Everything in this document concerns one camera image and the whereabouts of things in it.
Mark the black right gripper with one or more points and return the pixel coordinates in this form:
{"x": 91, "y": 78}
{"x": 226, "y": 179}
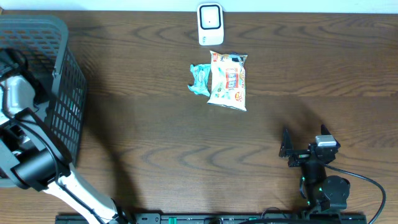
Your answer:
{"x": 300, "y": 156}

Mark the yellow snack bag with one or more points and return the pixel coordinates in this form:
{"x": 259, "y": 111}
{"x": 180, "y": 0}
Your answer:
{"x": 228, "y": 80}

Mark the teal packet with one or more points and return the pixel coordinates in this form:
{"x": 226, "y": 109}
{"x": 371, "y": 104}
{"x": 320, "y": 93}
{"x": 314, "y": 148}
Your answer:
{"x": 200, "y": 74}

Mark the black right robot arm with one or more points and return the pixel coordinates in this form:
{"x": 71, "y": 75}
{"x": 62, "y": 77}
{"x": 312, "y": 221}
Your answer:
{"x": 324, "y": 193}

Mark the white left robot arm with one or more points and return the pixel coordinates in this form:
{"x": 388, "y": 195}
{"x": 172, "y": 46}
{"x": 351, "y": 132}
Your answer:
{"x": 50, "y": 170}

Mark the white barcode scanner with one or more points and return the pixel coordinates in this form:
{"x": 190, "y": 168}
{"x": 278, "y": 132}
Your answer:
{"x": 210, "y": 24}

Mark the dark grey plastic basket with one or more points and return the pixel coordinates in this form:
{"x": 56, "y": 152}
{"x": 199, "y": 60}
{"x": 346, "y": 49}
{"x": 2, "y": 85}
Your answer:
{"x": 40, "y": 72}

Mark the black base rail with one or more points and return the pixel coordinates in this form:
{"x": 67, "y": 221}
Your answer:
{"x": 156, "y": 218}

